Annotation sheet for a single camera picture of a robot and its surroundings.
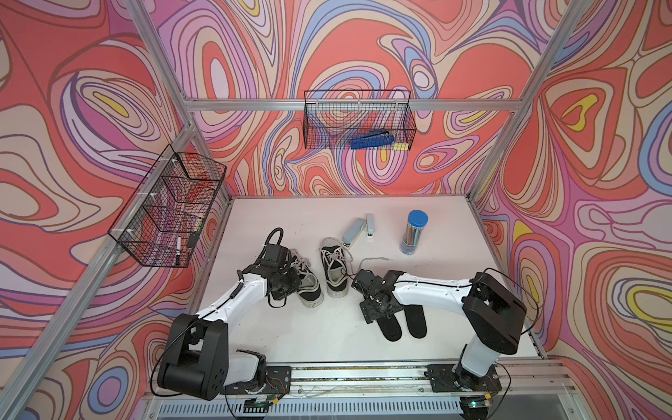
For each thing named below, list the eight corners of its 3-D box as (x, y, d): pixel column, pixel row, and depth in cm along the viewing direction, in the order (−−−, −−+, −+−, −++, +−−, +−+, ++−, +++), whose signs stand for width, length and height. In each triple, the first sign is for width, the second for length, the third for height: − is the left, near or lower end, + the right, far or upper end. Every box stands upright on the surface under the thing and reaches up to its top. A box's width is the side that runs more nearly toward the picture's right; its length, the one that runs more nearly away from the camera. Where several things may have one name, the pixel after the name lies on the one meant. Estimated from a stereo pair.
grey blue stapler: (345, 249, 102) (346, 244, 100) (334, 233, 107) (334, 228, 105) (382, 231, 108) (383, 226, 106) (370, 217, 113) (370, 212, 111)
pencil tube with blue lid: (400, 255, 102) (411, 224, 87) (397, 242, 106) (407, 209, 91) (417, 255, 102) (430, 224, 87) (413, 242, 106) (426, 209, 91)
